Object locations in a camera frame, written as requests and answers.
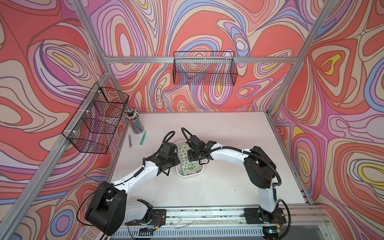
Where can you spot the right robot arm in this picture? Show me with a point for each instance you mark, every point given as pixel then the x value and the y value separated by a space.
pixel 262 173

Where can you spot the black wire basket wall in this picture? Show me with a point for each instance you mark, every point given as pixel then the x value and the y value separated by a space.
pixel 100 114
pixel 204 68

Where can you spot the black wire basket left wall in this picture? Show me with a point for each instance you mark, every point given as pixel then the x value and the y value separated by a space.
pixel 100 114

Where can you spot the mesh pen cup with pens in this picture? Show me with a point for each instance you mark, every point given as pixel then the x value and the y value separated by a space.
pixel 134 121

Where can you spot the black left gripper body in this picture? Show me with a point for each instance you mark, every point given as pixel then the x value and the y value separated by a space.
pixel 173 161

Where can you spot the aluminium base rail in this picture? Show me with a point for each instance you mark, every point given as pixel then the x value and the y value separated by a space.
pixel 226 223

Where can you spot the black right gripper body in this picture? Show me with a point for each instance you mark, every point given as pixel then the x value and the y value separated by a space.
pixel 194 155

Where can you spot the black wire basket back wall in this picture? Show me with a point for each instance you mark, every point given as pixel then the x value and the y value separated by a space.
pixel 204 68

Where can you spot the white plastic storage box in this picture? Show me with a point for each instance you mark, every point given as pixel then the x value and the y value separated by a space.
pixel 189 160

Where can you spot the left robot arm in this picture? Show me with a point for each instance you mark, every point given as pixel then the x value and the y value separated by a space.
pixel 110 208

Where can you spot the green marker pen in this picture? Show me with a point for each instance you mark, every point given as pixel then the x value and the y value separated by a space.
pixel 143 137

